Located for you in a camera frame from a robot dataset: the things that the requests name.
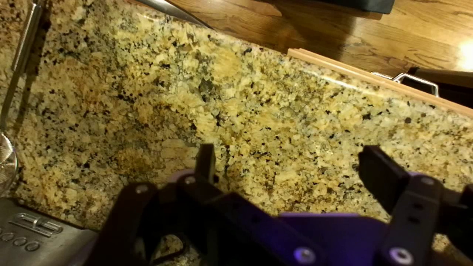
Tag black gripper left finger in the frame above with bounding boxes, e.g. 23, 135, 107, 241
175, 144, 316, 266

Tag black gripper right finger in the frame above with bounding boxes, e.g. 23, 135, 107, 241
357, 145, 443, 266

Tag black flat object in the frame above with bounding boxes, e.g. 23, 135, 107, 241
274, 0, 396, 17

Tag clear wine glass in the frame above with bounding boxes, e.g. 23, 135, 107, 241
0, 132, 20, 199

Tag metal utensil handle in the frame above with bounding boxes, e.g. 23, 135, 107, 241
0, 0, 48, 132

